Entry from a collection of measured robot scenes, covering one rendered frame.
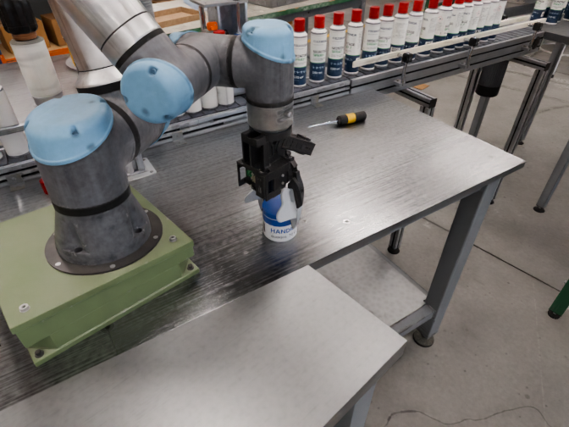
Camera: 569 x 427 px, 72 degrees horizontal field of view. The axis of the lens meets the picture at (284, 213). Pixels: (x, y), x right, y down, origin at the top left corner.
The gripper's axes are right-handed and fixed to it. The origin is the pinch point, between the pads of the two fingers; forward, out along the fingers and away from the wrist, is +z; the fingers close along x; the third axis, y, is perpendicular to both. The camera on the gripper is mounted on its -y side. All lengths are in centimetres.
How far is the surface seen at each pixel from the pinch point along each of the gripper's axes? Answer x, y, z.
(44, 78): -83, 8, -9
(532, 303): 49, -107, 88
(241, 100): -46, -33, 0
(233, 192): -17.3, -2.7, 4.8
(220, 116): -44.1, -22.4, 0.9
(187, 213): -18.9, 9.4, 4.8
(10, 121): -61, 25, -9
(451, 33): -20, -123, -7
